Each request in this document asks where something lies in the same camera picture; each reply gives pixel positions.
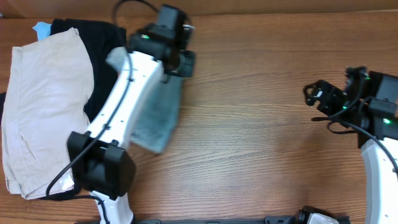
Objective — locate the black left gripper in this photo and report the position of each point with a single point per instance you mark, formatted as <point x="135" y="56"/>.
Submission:
<point x="185" y="64"/>

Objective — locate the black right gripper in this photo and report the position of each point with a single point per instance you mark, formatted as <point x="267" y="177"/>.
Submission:
<point x="325" y="97"/>

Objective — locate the light blue denim shorts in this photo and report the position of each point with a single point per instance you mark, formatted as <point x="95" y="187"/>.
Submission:
<point x="158" y="118"/>

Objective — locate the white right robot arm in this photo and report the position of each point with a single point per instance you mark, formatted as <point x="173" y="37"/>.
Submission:
<point x="366" y="106"/>

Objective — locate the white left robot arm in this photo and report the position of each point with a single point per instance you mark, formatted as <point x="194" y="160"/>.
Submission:
<point x="98" y="158"/>

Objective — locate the black t-shirt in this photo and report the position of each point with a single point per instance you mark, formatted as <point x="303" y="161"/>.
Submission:
<point x="99" y="39"/>

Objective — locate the beige cotton shorts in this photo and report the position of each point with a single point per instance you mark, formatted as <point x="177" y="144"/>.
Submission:
<point x="50" y="82"/>

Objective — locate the light blue folded garment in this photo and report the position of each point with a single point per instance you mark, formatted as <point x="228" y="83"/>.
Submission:
<point x="42" y="29"/>

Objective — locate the brown cardboard backdrop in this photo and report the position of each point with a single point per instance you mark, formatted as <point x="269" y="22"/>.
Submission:
<point x="103" y="8"/>

